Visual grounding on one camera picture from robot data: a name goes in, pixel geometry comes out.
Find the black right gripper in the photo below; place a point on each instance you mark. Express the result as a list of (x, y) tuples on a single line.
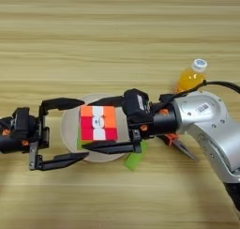
[(162, 121)]

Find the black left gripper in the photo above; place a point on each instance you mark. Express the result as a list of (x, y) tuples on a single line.
[(12, 145)]

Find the multicoloured puzzle cube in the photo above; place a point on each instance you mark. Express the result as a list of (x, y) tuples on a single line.
[(98, 123)]

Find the orange juice bottle white cap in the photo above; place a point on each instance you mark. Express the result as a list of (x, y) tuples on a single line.
[(190, 78)]

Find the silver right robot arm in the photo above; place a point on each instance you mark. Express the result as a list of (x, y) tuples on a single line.
[(212, 126)]

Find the round white plate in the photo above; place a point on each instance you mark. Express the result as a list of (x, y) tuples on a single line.
[(70, 129)]

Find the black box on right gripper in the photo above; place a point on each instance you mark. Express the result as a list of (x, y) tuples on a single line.
[(136, 101)]

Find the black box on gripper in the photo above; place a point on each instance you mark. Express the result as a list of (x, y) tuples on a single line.
[(136, 101), (22, 121)]

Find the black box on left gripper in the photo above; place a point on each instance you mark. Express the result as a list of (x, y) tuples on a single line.
[(22, 121)]

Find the green rectangular block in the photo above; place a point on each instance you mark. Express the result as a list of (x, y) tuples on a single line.
[(134, 160)]

